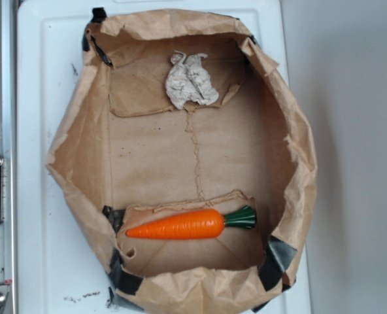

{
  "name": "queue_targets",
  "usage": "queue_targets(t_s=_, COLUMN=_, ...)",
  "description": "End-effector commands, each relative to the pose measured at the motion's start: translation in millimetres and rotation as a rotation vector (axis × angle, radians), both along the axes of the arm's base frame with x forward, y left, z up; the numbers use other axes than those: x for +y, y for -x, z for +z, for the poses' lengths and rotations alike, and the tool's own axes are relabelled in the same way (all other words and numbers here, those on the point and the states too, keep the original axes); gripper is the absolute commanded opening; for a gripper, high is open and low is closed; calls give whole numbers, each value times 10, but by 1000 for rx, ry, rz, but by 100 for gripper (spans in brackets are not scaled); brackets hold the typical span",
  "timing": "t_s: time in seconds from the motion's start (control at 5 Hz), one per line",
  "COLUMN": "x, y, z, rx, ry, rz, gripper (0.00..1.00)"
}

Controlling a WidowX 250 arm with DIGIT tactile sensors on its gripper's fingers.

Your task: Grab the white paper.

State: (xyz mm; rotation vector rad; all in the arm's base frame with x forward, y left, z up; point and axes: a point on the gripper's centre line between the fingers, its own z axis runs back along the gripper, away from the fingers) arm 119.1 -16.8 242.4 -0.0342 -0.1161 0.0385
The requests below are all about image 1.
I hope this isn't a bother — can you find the white paper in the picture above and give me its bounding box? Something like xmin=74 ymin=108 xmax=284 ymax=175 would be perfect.
xmin=165 ymin=50 xmax=219 ymax=110

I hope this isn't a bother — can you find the brown paper bag tray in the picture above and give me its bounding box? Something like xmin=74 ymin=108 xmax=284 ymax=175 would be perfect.
xmin=46 ymin=8 xmax=317 ymax=313

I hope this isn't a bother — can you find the orange plastic toy carrot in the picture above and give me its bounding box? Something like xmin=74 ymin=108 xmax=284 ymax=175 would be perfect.
xmin=126 ymin=205 xmax=257 ymax=240

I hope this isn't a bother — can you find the aluminium frame rail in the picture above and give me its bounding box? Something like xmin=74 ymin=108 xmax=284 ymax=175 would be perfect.
xmin=0 ymin=1 xmax=19 ymax=313

